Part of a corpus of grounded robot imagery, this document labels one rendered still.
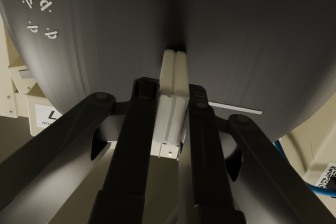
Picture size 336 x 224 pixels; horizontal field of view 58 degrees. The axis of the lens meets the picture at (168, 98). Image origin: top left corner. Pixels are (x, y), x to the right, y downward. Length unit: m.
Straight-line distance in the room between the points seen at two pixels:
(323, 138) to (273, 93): 0.34
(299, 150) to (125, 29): 0.48
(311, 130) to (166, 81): 0.47
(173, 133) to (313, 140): 0.46
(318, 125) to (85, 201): 2.72
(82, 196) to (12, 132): 1.21
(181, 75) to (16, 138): 3.65
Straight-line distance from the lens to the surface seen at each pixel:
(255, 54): 0.21
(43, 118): 0.90
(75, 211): 3.06
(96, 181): 3.26
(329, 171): 0.61
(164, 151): 0.89
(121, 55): 0.22
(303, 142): 0.62
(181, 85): 0.15
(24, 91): 1.05
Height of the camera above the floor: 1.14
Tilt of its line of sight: 34 degrees up
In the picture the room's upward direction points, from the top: 169 degrees counter-clockwise
